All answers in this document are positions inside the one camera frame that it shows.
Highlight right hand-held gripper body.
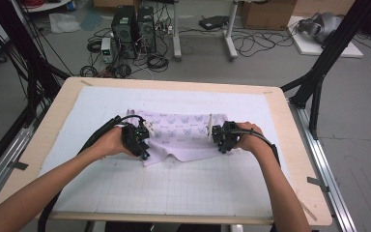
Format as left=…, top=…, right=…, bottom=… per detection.
left=207, top=113, right=242, bottom=155

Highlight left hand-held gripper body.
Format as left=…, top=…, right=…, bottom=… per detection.
left=121, top=119, right=156, bottom=158

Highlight lilac printed towel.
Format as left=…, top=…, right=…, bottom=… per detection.
left=126, top=109, right=236, bottom=167

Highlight person's left hand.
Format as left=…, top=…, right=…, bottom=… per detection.
left=93, top=126, right=136, bottom=159

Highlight person's right hand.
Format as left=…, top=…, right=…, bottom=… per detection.
left=234, top=121, right=267, bottom=154

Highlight white foam mat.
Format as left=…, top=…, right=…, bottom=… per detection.
left=38, top=85, right=293, bottom=218

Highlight white power supply unit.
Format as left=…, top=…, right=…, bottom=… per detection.
left=100, top=37, right=115, bottom=65

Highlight white desk leg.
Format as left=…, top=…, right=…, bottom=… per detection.
left=223, top=0, right=240, bottom=62
left=171, top=0, right=184, bottom=63

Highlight black tape strip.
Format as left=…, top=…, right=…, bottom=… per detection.
left=7, top=160, right=30, bottom=171
left=306, top=176, right=330, bottom=194

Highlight narrow black computer tower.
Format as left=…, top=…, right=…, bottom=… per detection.
left=136, top=6, right=157, bottom=54

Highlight wide black computer tower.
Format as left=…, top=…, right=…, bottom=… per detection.
left=110, top=5, right=139, bottom=60

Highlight flat black device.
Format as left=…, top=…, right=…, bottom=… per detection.
left=198, top=14, right=230, bottom=31

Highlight white floor board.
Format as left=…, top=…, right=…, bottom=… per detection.
left=286, top=14, right=364, bottom=59

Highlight cardboard box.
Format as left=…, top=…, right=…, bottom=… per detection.
left=240, top=0, right=300, bottom=31

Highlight white plastic bag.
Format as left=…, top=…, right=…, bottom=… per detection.
left=48, top=12, right=82, bottom=35

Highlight grey headset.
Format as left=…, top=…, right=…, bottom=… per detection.
left=296, top=12, right=344, bottom=44

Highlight left hand-held gripper cable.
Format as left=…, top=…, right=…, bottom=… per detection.
left=37, top=114, right=147, bottom=232

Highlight hand-held gripper cable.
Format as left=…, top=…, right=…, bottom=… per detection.
left=234, top=127, right=282, bottom=168
left=37, top=114, right=147, bottom=232

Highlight right hand-held gripper cable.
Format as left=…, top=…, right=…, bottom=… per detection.
left=234, top=127, right=282, bottom=168

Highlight coiled black cable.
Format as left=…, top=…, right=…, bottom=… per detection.
left=86, top=38, right=102, bottom=54
left=146, top=53, right=170, bottom=73

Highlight aluminium rail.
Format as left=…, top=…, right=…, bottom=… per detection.
left=0, top=125, right=36, bottom=211
left=289, top=101, right=357, bottom=232

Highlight tangle of black floor cables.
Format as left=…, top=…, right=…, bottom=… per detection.
left=231, top=26, right=298, bottom=59

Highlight black metal frame stand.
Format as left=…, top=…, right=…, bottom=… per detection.
left=279, top=0, right=371, bottom=140
left=0, top=0, right=72, bottom=130

